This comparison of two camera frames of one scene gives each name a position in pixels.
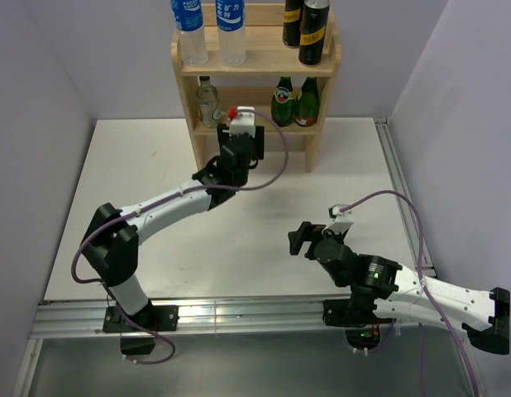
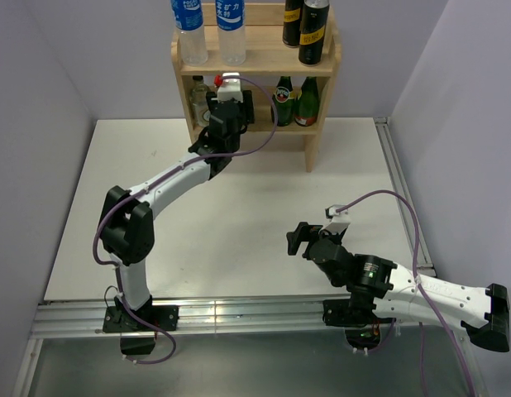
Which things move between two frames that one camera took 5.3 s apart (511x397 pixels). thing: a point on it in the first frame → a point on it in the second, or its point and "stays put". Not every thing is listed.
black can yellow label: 292,23 stays put
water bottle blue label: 231,17 stays put
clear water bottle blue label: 188,17 stays put
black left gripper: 259,141 → 247,106
